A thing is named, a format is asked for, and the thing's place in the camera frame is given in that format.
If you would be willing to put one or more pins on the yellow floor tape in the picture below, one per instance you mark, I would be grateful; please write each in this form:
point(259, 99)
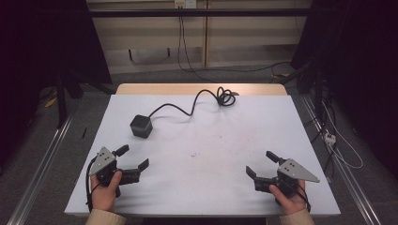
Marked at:
point(51, 102)

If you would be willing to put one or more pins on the black cube power socket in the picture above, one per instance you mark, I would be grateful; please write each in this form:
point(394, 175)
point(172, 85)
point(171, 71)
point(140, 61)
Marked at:
point(141, 126)

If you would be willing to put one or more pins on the person's left hand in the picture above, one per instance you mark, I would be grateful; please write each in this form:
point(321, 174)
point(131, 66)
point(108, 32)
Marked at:
point(104, 193)

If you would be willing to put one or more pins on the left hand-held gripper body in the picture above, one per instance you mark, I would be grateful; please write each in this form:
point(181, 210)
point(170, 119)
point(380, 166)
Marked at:
point(104, 161)

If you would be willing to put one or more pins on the black horizontal frame bar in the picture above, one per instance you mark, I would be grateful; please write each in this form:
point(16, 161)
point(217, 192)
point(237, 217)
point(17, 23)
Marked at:
point(200, 12)

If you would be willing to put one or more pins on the aluminium floor rail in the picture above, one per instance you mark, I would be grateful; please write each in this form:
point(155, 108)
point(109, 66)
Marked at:
point(350, 181)
point(40, 168)

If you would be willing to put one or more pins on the black curtain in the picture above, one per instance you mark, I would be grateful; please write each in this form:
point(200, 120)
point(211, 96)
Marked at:
point(40, 40)
point(359, 62)

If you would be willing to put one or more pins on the white floor power strip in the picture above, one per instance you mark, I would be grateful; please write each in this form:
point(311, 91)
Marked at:
point(329, 139)

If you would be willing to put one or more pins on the small black floor item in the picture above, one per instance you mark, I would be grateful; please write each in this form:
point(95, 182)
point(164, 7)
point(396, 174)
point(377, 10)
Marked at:
point(84, 132)

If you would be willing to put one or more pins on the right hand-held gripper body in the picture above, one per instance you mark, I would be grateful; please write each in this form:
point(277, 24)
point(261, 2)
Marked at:
point(295, 172)

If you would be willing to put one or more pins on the white wall outlet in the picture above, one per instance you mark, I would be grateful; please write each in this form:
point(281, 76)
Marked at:
point(185, 3)

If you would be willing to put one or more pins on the person's right hand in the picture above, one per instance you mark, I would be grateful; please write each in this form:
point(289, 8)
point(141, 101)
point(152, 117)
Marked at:
point(289, 201)

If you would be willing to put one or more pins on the white table cover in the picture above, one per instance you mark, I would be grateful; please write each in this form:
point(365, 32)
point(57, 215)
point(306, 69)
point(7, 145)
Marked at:
point(203, 156)

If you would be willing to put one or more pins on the black metal stand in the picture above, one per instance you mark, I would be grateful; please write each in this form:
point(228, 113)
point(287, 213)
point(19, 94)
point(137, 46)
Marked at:
point(318, 90)
point(61, 100)

